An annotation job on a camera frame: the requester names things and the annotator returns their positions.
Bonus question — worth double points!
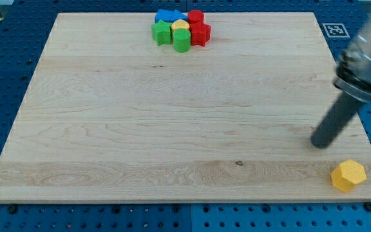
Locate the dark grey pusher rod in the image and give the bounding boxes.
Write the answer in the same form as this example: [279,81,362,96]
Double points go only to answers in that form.
[310,92,365,149]

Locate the white fiducial marker tag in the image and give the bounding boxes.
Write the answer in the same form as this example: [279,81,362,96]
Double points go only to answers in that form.
[322,23,350,38]

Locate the green star block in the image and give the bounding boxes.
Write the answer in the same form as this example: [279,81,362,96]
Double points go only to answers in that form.
[151,20,172,46]

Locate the yellow heart block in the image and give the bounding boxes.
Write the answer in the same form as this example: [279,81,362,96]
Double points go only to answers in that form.
[171,19,190,33]

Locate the light wooden board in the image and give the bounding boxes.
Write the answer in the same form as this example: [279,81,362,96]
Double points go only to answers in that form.
[0,12,371,204]

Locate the yellow hexagon block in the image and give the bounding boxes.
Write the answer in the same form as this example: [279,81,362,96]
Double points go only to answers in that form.
[330,159,367,193]

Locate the blue cube block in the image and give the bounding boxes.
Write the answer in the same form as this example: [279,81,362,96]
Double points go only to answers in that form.
[155,9,173,23]

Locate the green cylinder block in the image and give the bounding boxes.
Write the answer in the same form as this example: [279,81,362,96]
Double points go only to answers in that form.
[173,28,191,53]

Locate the blue triangle block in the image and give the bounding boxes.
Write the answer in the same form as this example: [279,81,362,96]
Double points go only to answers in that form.
[169,10,188,23]

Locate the red cylinder block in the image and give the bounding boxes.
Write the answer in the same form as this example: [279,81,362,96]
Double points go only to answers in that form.
[187,10,205,24]

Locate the red star block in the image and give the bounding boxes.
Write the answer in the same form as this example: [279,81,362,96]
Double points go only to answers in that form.
[190,21,211,46]

